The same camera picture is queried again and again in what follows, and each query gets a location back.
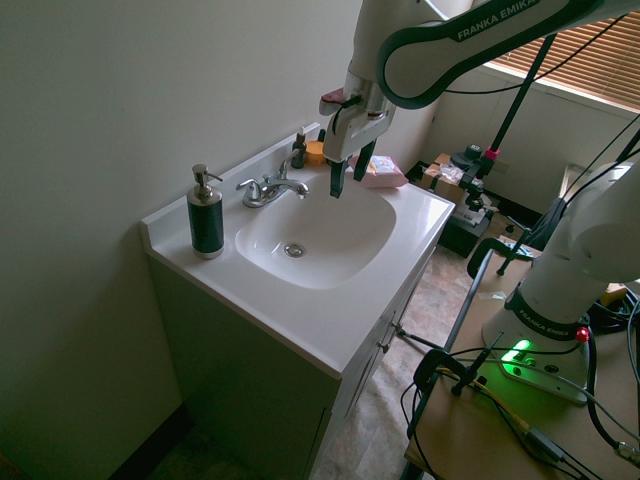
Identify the dark dropper bottle, white cap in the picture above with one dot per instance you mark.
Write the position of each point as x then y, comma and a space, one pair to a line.
299, 157

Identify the white sink countertop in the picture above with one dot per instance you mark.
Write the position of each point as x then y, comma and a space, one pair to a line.
300, 310

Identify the pink wipes pack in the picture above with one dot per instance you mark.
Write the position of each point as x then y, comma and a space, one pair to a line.
386, 175

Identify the chrome sink drain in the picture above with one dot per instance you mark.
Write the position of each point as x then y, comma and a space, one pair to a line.
294, 249

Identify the cardboard box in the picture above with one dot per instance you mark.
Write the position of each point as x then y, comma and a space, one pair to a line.
442, 182

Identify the chrome sink faucet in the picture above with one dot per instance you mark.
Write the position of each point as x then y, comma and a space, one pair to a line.
270, 191

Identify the black baseboard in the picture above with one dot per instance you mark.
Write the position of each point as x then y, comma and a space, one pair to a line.
100, 445

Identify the red emergency stop button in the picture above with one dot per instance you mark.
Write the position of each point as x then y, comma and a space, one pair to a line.
581, 334

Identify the black tripod equipment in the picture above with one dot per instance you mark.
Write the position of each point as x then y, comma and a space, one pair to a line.
475, 185

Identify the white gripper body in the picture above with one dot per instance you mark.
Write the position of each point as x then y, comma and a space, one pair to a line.
357, 130

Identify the orange round jar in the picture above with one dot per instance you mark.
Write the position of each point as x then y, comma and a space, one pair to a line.
314, 153

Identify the black equipment case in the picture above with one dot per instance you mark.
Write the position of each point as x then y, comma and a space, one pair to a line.
462, 235

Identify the black soap dispenser, chrome pump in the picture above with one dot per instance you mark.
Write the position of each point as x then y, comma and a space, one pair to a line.
205, 220

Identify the black C-clamp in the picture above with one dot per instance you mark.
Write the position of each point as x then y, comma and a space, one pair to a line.
492, 246
430, 362

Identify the metal cabinet knob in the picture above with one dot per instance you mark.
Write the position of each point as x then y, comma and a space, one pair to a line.
385, 345
399, 328

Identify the wooden window blinds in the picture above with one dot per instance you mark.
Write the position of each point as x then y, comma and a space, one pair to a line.
590, 65

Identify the dark cloth bag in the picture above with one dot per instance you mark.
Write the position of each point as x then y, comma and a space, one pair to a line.
550, 225

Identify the black camera stand pole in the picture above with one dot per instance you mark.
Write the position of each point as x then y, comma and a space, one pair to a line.
515, 105

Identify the grey vanity cabinet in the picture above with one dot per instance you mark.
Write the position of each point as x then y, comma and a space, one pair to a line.
240, 385

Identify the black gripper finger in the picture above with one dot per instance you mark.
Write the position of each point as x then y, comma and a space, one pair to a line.
364, 160
336, 180

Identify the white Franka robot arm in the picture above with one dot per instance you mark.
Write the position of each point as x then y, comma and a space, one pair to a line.
415, 65

